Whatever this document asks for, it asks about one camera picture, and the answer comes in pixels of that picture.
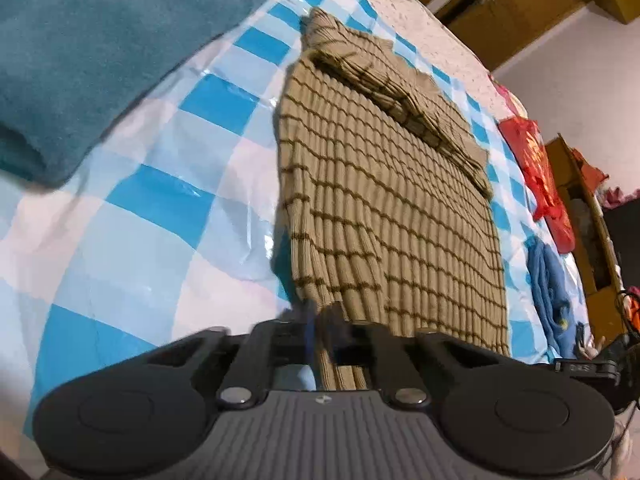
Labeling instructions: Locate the blue knit garment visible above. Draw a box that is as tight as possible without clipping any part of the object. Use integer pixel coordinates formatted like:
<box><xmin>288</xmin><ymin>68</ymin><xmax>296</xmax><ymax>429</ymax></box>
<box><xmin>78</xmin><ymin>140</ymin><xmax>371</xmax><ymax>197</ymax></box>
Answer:
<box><xmin>525</xmin><ymin>237</ymin><xmax>576</xmax><ymax>361</ymax></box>

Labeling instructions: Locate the red plastic bag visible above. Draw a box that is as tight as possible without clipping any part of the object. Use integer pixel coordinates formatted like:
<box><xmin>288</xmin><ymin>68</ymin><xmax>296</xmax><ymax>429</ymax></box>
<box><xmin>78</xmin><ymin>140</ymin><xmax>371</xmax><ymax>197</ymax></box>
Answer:
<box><xmin>497</xmin><ymin>117</ymin><xmax>576</xmax><ymax>253</ymax></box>

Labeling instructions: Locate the wooden cabinet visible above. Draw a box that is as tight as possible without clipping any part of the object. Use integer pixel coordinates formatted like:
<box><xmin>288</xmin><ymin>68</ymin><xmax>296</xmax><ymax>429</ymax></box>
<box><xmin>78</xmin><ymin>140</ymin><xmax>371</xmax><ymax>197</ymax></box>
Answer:
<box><xmin>544</xmin><ymin>134</ymin><xmax>626</xmax><ymax>301</ymax></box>

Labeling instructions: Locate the blue checkered plastic sheet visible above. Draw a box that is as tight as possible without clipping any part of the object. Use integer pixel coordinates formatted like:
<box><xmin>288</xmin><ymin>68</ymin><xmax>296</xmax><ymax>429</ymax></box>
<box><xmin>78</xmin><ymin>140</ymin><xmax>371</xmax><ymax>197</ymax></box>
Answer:
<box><xmin>0</xmin><ymin>0</ymin><xmax>588</xmax><ymax>411</ymax></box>

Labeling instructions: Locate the folded teal towel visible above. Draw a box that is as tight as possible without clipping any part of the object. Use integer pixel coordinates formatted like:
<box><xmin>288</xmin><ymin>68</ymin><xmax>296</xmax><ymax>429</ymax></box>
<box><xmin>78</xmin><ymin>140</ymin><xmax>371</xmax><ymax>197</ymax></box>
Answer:
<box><xmin>0</xmin><ymin>0</ymin><xmax>268</xmax><ymax>186</ymax></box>

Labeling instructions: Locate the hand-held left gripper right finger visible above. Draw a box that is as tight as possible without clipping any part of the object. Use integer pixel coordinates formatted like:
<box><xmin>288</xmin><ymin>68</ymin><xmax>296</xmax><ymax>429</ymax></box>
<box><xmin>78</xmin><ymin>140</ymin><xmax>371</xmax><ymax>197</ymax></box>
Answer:
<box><xmin>321</xmin><ymin>306</ymin><xmax>507</xmax><ymax>409</ymax></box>

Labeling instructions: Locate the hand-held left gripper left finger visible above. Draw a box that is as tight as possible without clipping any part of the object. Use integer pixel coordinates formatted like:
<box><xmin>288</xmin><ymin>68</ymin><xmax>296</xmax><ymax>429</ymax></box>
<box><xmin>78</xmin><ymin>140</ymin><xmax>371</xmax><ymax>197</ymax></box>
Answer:
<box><xmin>145</xmin><ymin>312</ymin><xmax>322</xmax><ymax>408</ymax></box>

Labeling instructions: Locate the black television screen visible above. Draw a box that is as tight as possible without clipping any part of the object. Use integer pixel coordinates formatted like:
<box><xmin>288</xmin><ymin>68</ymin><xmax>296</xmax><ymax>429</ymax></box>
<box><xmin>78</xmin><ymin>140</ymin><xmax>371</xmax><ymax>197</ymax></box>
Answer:
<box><xmin>602</xmin><ymin>195</ymin><xmax>640</xmax><ymax>301</ymax></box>

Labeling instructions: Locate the orange cloth on cabinet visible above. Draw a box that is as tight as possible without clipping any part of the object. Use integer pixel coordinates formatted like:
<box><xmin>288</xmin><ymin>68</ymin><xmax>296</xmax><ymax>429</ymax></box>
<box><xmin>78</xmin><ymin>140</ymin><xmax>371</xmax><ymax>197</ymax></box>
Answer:
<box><xmin>570</xmin><ymin>149</ymin><xmax>610</xmax><ymax>186</ymax></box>

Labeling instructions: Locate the beige striped ribbed sweater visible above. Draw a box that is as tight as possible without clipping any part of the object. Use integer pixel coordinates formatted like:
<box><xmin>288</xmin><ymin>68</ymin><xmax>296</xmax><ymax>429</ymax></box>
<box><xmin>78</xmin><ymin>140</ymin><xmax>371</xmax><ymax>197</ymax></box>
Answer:
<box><xmin>272</xmin><ymin>7</ymin><xmax>511</xmax><ymax>391</ymax></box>

